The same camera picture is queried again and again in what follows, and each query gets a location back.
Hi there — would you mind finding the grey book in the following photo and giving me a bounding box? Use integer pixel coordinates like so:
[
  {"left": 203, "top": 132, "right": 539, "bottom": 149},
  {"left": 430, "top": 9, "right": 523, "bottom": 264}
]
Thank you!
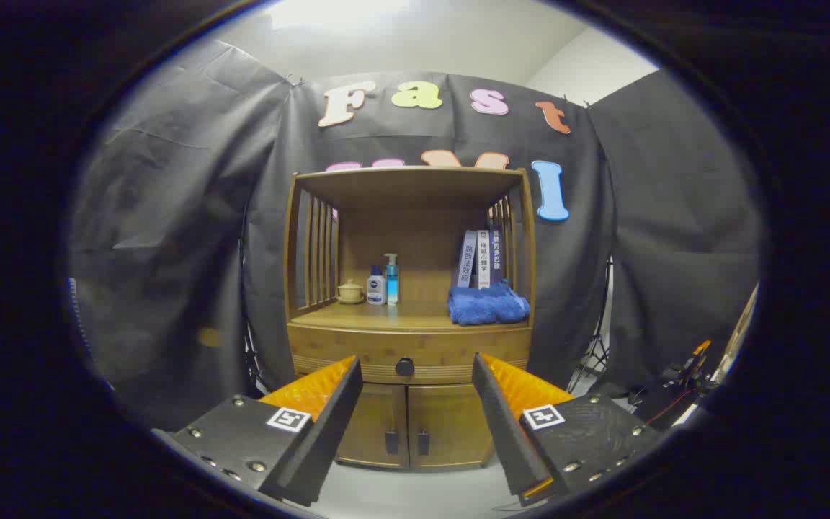
[{"left": 456, "top": 230, "right": 478, "bottom": 289}]

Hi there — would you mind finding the blue folded towel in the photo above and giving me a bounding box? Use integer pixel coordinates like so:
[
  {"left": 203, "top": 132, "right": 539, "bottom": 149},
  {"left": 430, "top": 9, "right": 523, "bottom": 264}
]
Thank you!
[{"left": 447, "top": 280, "right": 531, "bottom": 327}]

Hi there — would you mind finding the wooden cabinet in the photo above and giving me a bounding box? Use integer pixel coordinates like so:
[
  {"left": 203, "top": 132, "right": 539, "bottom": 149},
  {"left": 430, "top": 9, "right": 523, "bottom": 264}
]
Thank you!
[{"left": 284, "top": 167, "right": 537, "bottom": 471}]

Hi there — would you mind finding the black tripod stand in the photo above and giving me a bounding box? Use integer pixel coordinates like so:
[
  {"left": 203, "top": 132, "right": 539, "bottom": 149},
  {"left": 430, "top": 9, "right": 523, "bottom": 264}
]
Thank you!
[{"left": 570, "top": 256, "right": 614, "bottom": 394}]

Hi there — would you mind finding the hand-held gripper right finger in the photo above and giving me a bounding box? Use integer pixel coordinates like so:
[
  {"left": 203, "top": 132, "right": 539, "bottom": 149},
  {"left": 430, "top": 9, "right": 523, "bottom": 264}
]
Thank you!
[{"left": 472, "top": 352, "right": 664, "bottom": 507}]

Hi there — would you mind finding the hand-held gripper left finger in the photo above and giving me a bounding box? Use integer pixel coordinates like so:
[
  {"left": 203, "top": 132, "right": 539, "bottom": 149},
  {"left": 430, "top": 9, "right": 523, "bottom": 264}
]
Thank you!
[{"left": 152, "top": 355, "right": 364, "bottom": 507}]

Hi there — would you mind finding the black backdrop cloth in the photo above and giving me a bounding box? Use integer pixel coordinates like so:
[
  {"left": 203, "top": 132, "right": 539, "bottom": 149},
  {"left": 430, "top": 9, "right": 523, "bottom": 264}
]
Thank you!
[{"left": 69, "top": 40, "right": 765, "bottom": 433}]

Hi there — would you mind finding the dark blue book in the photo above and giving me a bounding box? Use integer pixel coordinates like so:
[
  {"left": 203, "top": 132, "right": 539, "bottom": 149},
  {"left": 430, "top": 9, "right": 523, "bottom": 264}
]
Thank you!
[{"left": 489, "top": 225, "right": 506, "bottom": 284}]

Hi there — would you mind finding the black device with orange tip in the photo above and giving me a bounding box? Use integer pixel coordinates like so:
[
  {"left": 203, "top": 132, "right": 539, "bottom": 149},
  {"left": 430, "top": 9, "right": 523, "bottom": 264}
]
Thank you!
[{"left": 664, "top": 340, "right": 715, "bottom": 396}]

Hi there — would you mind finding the wooden drawer with black knob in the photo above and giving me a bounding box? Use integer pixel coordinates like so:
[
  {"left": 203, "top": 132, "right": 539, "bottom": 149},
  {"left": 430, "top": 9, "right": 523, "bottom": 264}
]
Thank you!
[{"left": 287, "top": 324, "right": 532, "bottom": 385}]

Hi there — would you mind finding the wooden countertop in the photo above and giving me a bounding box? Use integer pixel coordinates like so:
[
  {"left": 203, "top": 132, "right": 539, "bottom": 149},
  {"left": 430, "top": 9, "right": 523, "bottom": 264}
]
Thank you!
[{"left": 290, "top": 299, "right": 531, "bottom": 334}]

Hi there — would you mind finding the wooden cabinet door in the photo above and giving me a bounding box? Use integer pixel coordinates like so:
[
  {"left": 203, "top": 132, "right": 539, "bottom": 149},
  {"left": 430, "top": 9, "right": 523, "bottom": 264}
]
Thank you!
[
  {"left": 408, "top": 384, "right": 495, "bottom": 469},
  {"left": 336, "top": 382, "right": 409, "bottom": 468}
]

